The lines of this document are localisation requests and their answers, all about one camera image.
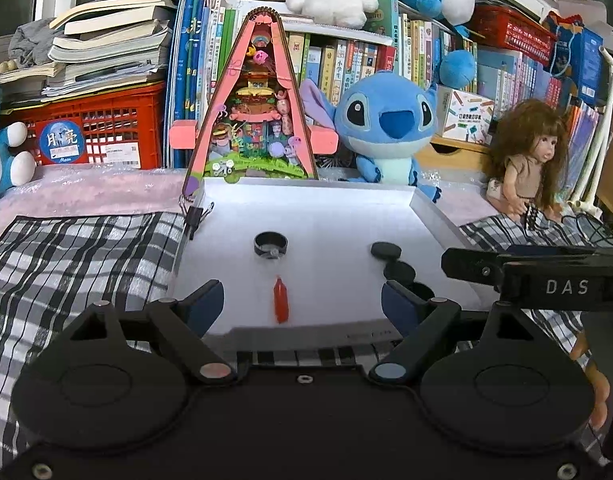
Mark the red plastic crate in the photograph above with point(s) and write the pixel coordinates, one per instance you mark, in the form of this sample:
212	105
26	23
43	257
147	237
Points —
116	125

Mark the black white plaid cloth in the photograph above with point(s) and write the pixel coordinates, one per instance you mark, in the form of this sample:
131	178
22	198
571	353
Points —
86	260

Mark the wooden drawer box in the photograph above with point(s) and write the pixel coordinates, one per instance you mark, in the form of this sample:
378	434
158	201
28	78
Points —
456	160

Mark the red plastic basket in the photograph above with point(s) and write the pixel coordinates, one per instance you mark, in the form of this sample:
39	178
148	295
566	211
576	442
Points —
511	30

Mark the stack of books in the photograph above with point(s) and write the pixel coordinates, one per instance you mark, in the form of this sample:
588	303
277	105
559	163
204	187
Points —
111	35

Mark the blue robot cat plush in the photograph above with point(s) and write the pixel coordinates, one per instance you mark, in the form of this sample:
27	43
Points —
6	160

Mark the row of tall blue books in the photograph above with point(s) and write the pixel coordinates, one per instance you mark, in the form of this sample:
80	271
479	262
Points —
186	60

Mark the white cardboard box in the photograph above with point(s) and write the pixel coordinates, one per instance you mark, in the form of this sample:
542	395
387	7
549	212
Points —
326	220

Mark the round black lid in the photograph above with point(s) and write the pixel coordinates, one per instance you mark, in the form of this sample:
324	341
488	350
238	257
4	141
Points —
399	272
384	251

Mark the grey cloth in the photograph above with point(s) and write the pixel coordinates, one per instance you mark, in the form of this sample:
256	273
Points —
31	42

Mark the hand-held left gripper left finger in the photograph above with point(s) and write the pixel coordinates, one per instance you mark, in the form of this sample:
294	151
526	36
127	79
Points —
209	301

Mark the small black binder clip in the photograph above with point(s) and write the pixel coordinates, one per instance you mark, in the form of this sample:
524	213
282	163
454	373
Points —
194	216

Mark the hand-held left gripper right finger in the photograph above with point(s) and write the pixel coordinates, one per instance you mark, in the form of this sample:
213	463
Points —
396	306

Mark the row of thin picture books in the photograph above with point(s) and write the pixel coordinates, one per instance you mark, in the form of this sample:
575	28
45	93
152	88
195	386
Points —
586	135

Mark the row of shelf books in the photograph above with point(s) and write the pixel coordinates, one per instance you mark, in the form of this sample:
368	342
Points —
336	60

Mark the blue alien plush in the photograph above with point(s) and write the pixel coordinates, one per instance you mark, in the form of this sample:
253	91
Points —
386	125

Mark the pink triangular block house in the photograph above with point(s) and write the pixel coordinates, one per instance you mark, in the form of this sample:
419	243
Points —
251	110

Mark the blue cardboard box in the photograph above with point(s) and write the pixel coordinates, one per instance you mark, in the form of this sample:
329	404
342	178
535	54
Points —
576	60

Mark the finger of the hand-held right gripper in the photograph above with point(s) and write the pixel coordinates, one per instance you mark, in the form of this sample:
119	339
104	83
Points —
466	265

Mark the orange red small bottle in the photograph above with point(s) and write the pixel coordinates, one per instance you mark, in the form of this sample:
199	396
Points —
280	302

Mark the brown-haired baby doll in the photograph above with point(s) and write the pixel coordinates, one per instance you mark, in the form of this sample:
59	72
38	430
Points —
524	170

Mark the person's right hand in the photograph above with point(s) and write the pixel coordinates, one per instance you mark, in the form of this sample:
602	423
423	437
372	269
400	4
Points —
600	390

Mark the white label printer box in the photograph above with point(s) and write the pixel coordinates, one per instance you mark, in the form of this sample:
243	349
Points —
466	115

